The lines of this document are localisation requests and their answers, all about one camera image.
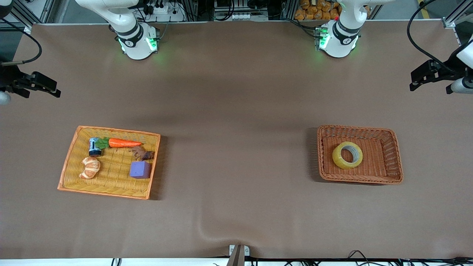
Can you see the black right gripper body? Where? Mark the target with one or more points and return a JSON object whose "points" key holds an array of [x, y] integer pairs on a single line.
{"points": [[8, 78]]}

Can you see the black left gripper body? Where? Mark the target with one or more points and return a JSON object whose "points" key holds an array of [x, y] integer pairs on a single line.
{"points": [[451, 68]]}

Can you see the yellow clear tape roll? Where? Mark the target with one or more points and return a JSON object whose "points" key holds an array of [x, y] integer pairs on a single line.
{"points": [[338, 159]]}

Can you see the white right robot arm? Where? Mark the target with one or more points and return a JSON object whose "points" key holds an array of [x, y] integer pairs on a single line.
{"points": [[136, 44]]}

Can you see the small blue can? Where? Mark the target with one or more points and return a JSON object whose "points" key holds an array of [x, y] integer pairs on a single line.
{"points": [[95, 147]]}

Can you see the toy croissant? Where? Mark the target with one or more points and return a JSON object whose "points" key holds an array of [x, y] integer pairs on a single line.
{"points": [[90, 168]]}

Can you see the brown wicker basket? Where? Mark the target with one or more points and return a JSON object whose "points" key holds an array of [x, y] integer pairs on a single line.
{"points": [[380, 166]]}

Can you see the orange toy carrot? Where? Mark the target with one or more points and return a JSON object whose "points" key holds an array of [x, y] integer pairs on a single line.
{"points": [[123, 143]]}

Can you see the yellow wicker tray orange rim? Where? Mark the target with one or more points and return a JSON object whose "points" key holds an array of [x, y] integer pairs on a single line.
{"points": [[111, 184]]}

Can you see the brown toy animal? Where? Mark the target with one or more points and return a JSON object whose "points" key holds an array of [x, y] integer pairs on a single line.
{"points": [[142, 153]]}

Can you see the purple cube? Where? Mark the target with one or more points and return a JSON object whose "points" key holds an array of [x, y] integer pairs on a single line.
{"points": [[139, 170]]}

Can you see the orange snack bags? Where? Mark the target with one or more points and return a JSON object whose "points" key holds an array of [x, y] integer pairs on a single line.
{"points": [[317, 10]]}

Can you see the white power strip with plugs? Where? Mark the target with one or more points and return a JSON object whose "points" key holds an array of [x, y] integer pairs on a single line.
{"points": [[166, 14]]}

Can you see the white socket strip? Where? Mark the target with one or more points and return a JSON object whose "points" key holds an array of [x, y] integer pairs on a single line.
{"points": [[240, 16]]}

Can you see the aluminium frame post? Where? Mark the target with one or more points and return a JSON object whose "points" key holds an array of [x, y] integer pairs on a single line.
{"points": [[456, 16], [27, 18]]}

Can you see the metal table edge bracket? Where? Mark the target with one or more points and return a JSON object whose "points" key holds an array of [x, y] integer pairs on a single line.
{"points": [[238, 253]]}

